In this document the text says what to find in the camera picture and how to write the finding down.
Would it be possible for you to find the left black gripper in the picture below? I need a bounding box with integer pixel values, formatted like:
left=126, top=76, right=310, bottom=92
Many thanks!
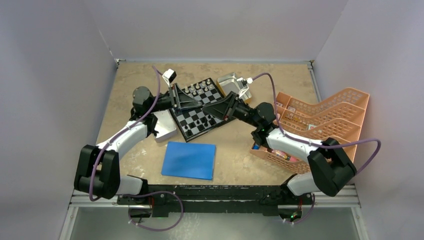
left=148, top=83, right=202, bottom=115

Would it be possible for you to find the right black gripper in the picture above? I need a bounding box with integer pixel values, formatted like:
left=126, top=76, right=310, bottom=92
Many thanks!
left=202, top=91, right=261, bottom=128

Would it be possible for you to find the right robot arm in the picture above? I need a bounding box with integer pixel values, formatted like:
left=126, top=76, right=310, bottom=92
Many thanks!
left=202, top=92, right=357, bottom=204

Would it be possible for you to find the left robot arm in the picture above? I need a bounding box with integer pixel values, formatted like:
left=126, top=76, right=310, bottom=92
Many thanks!
left=74, top=84, right=203, bottom=205

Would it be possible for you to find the white chess piece row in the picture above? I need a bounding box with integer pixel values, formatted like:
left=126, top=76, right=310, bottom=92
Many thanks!
left=182, top=78, right=220, bottom=98

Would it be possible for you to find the black and silver chessboard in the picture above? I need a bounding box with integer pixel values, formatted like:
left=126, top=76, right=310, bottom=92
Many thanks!
left=170, top=82, right=234, bottom=143

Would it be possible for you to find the gold rectangular metal tin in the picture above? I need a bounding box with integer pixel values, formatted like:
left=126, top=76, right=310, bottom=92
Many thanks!
left=216, top=72, right=252, bottom=104

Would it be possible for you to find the blue folder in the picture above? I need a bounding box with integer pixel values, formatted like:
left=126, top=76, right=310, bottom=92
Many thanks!
left=161, top=141, right=216, bottom=181

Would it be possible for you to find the orange plastic tiered organizer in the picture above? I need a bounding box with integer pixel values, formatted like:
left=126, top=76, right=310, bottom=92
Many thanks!
left=249, top=87, right=371, bottom=176

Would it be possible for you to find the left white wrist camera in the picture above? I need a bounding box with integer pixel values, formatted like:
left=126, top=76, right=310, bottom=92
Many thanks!
left=161, top=68, right=177, bottom=88

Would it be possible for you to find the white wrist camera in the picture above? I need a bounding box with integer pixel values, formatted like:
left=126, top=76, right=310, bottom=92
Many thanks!
left=236, top=77, right=254, bottom=99
left=161, top=68, right=177, bottom=88

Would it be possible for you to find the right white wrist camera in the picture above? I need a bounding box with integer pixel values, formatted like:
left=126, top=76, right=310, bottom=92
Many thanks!
left=236, top=77, right=254, bottom=99

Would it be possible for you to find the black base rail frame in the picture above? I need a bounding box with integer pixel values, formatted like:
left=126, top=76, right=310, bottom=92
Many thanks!
left=69, top=183, right=360, bottom=220

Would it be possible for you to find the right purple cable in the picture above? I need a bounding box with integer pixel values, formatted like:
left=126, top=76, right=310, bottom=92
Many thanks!
left=250, top=72, right=382, bottom=226

